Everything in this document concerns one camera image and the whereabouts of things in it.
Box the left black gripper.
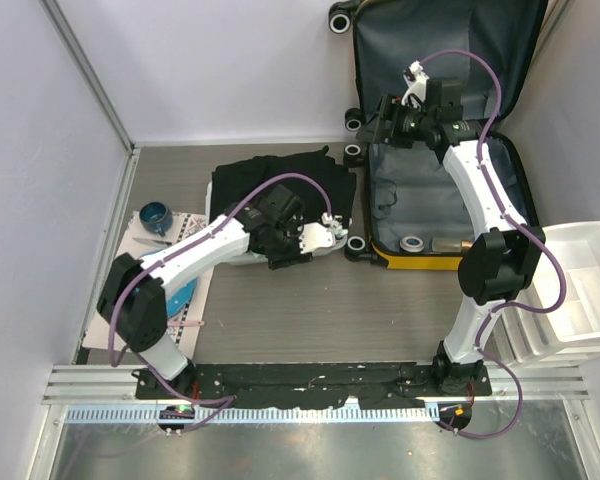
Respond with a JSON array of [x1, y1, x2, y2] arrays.
[[265, 220, 313, 270]]

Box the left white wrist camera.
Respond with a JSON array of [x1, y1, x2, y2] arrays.
[[298, 213, 349, 254]]

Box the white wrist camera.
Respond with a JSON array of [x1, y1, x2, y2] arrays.
[[401, 61, 429, 109], [298, 213, 349, 254]]

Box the small blue cup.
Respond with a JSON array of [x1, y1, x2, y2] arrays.
[[139, 201, 173, 237]]

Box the white blue round tin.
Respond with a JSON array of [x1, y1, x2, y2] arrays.
[[399, 236, 425, 253]]

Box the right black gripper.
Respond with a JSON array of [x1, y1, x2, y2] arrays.
[[355, 95, 434, 150]]

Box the blue dotted plate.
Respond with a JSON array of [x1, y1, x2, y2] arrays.
[[139, 250, 198, 320]]

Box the yellow cartoon hard-shell suitcase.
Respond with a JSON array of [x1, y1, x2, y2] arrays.
[[328, 1, 547, 270]]

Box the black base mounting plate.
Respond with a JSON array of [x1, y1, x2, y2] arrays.
[[135, 360, 494, 409]]

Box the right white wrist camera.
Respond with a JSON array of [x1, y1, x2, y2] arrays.
[[401, 61, 429, 109]]

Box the pink chopstick near edge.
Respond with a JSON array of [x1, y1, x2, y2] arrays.
[[167, 321, 205, 328]]

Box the white compartment organizer tray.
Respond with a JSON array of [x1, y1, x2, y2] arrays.
[[492, 221, 600, 367]]

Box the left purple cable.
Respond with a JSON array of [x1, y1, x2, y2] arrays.
[[107, 172, 334, 434]]

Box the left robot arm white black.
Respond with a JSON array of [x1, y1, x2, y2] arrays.
[[96, 184, 305, 399]]

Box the aluminium rail frame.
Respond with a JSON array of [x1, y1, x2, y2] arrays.
[[43, 363, 588, 431]]

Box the black cylindrical bottle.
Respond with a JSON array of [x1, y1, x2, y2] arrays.
[[430, 237, 473, 254]]

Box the white perforated plastic basket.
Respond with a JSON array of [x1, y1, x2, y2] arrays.
[[204, 181, 347, 266]]

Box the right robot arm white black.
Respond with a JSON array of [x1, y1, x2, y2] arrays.
[[356, 77, 546, 395]]

